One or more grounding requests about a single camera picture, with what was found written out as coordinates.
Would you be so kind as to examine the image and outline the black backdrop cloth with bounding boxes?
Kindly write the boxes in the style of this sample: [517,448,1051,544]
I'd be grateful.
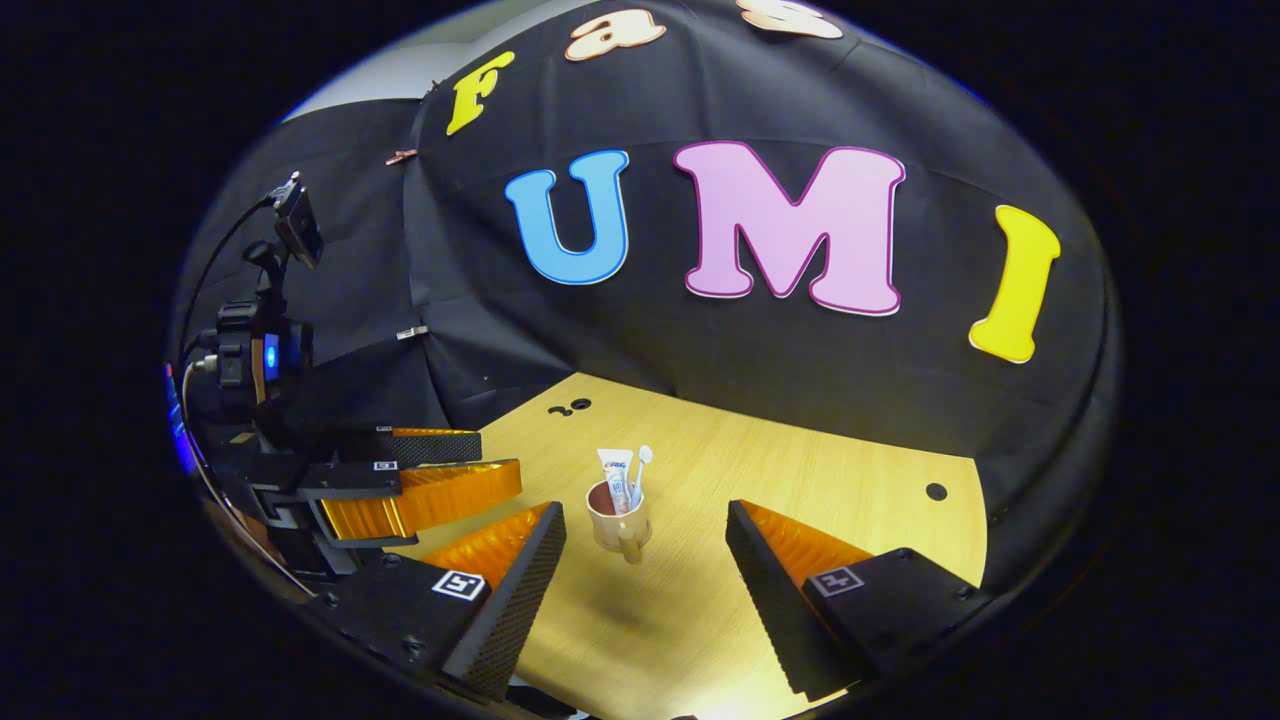
[170,0,1121,601]

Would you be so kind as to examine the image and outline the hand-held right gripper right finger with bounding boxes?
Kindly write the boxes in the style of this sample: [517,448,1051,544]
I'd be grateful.
[725,500,993,703]

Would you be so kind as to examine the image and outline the white toothpaste tube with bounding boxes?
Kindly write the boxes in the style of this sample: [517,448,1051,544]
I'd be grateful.
[596,447,635,516]

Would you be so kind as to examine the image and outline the wooden desktop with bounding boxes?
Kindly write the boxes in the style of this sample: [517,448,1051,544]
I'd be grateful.
[385,372,991,720]

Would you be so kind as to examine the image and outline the beige cup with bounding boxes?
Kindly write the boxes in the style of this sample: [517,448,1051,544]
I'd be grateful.
[585,480,654,566]

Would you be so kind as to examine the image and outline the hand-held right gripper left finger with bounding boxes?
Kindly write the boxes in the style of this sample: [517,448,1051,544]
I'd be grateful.
[300,500,568,701]

